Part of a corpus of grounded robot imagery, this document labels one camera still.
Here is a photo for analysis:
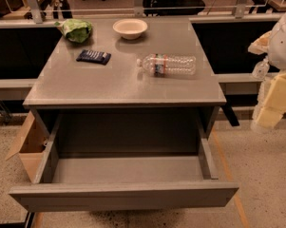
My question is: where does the green chip bag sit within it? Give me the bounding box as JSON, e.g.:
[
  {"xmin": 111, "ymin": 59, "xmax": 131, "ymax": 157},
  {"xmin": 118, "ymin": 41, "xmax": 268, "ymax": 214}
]
[{"xmin": 54, "ymin": 18, "xmax": 92, "ymax": 43}]

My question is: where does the dark blue snack bar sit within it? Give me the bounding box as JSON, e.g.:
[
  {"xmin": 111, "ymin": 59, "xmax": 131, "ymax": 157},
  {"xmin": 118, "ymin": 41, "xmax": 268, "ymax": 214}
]
[{"xmin": 76, "ymin": 49, "xmax": 111, "ymax": 65}]

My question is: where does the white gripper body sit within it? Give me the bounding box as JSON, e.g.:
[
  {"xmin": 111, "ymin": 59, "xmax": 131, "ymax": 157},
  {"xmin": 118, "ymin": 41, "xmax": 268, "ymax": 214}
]
[{"xmin": 268, "ymin": 12, "xmax": 286, "ymax": 70}]

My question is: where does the grey side shelf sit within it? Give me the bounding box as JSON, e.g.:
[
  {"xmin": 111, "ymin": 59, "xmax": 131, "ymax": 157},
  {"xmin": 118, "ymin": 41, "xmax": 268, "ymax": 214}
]
[
  {"xmin": 208, "ymin": 73, "xmax": 261, "ymax": 98},
  {"xmin": 0, "ymin": 79, "xmax": 36, "ymax": 101}
]

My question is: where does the black office chair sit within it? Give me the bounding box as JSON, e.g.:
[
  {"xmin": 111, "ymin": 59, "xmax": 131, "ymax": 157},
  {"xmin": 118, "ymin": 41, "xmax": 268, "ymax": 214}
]
[{"xmin": 143, "ymin": 0, "xmax": 205, "ymax": 16}]

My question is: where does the clear hand sanitizer bottle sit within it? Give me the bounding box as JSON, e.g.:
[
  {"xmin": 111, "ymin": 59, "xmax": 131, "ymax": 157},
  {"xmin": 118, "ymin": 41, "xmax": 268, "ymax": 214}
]
[{"xmin": 252, "ymin": 57, "xmax": 270, "ymax": 80}]

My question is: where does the white paper bowl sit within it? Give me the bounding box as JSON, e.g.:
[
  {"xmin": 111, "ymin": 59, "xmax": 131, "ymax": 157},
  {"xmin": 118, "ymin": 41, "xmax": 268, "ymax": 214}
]
[{"xmin": 113, "ymin": 19, "xmax": 148, "ymax": 40}]

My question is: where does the clear plastic water bottle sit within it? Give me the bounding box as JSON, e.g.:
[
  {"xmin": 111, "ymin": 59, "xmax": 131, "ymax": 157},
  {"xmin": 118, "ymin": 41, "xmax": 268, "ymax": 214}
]
[{"xmin": 137, "ymin": 53, "xmax": 196, "ymax": 77}]

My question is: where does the grey open top drawer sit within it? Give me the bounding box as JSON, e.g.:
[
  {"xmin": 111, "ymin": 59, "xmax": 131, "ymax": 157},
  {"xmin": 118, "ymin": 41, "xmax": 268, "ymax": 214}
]
[{"xmin": 10, "ymin": 109, "xmax": 238, "ymax": 212}]

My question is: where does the brown cardboard box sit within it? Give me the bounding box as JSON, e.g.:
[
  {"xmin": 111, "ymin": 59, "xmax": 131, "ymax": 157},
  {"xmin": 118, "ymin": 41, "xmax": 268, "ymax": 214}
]
[{"xmin": 5, "ymin": 112, "xmax": 48, "ymax": 182}]

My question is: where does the grey side shelf left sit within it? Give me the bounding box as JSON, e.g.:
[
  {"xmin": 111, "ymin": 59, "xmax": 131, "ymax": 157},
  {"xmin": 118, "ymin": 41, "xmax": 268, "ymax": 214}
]
[{"xmin": 0, "ymin": 79, "xmax": 36, "ymax": 101}]

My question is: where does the metal railing with posts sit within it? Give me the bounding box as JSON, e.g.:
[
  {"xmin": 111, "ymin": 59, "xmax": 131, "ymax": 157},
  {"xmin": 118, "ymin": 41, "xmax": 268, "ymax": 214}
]
[{"xmin": 22, "ymin": 0, "xmax": 286, "ymax": 25}]

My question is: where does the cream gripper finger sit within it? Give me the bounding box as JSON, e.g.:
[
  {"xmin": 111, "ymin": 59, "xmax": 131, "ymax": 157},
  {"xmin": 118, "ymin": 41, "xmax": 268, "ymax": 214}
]
[
  {"xmin": 248, "ymin": 31, "xmax": 271, "ymax": 55},
  {"xmin": 251, "ymin": 71, "xmax": 286, "ymax": 130}
]

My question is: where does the grey side shelf right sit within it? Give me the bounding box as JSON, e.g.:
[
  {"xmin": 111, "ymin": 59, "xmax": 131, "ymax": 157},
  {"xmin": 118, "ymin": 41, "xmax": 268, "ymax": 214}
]
[{"xmin": 208, "ymin": 73, "xmax": 261, "ymax": 98}]

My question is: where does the grey cabinet desk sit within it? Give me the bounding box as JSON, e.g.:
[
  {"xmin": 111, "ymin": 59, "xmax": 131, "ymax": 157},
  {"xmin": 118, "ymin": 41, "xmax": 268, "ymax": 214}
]
[{"xmin": 24, "ymin": 17, "xmax": 226, "ymax": 131}]

